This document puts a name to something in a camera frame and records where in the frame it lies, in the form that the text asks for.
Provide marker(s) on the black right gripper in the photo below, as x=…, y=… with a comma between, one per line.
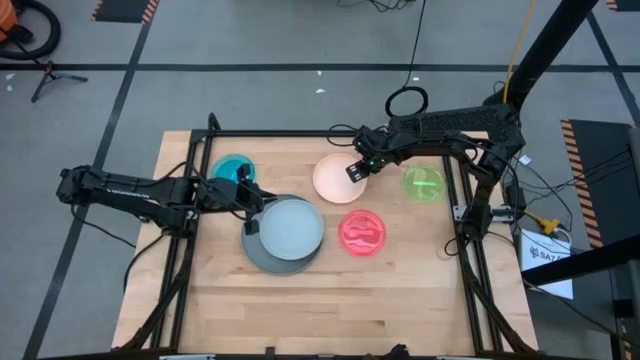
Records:
x=375, y=147

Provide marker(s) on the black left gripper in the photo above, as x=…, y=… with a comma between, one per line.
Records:
x=225, y=195

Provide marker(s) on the peach plastic plate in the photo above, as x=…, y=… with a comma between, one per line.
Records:
x=332, y=182

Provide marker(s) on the light grey plastic plate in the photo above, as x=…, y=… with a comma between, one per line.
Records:
x=290, y=230

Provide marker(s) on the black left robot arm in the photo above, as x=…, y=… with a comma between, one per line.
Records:
x=125, y=192

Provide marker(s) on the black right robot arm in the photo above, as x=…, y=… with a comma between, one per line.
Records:
x=450, y=122

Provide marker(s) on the teal translucent plastic plate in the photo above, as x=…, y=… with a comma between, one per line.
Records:
x=225, y=167

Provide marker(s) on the large dark grey plastic plate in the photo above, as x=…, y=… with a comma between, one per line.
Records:
x=255, y=255

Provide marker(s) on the red translucent plastic plate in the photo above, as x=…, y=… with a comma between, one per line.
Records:
x=362, y=232

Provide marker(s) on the green translucent plastic plate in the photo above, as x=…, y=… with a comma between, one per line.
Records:
x=425, y=192

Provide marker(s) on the yellow plug connector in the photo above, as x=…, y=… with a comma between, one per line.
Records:
x=549, y=225

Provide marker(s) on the white printed paper sheet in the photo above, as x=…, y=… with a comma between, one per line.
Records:
x=545, y=260

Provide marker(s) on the black hazard-striped floor mat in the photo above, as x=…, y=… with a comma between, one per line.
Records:
x=122, y=10

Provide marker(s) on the black tripod stand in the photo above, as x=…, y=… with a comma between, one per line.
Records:
x=50, y=76

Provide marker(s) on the black horizontal bar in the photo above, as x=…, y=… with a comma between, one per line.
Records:
x=580, y=262

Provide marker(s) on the large hazard-striped floor mat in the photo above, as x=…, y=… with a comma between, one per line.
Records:
x=600, y=170

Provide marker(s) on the orange vacuum cleaner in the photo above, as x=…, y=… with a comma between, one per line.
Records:
x=7, y=17

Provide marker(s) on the black aluminium table frame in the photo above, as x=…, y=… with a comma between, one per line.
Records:
x=327, y=133

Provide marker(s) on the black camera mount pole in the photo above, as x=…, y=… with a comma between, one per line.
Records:
x=550, y=45

